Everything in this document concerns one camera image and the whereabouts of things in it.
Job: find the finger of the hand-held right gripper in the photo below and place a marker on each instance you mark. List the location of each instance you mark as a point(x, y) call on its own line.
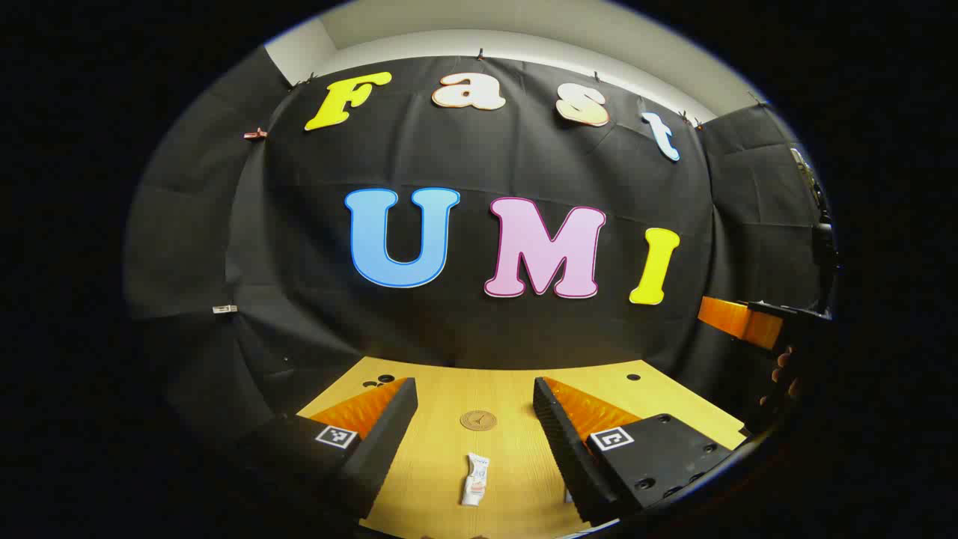
point(737, 320)

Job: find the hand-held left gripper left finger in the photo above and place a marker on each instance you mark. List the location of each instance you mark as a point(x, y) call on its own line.
point(389, 442)

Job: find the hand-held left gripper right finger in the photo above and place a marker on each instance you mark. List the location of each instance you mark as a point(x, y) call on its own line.
point(557, 442)

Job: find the round brown coaster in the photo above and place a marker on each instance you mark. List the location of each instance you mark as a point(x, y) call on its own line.
point(478, 421)

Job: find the white toothpaste tube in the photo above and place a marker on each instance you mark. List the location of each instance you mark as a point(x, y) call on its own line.
point(475, 479)

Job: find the wooden desktop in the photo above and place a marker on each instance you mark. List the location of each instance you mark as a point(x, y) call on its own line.
point(449, 464)

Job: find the black backdrop cloth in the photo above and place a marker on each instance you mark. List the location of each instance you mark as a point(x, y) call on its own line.
point(464, 314)

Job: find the copper clip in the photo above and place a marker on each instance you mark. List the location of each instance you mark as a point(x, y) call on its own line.
point(255, 134)

